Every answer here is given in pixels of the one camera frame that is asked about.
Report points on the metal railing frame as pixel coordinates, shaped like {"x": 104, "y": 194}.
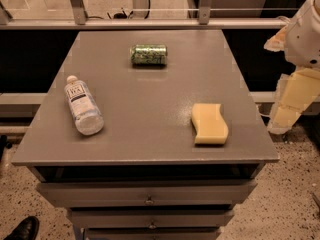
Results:
{"x": 117, "y": 14}

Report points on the black shoe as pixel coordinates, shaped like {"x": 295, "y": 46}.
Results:
{"x": 27, "y": 229}

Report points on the clear plastic water bottle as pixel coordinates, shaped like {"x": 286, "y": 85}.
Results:
{"x": 85, "y": 112}

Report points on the yellow sponge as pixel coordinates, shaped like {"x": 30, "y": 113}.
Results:
{"x": 209, "y": 124}

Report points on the grey drawer cabinet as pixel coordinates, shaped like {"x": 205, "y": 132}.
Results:
{"x": 142, "y": 177}

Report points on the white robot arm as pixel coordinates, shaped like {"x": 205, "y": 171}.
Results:
{"x": 316, "y": 0}

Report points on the green soda can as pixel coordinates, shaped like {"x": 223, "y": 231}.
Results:
{"x": 149, "y": 54}

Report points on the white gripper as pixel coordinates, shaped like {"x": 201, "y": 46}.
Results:
{"x": 304, "y": 40}

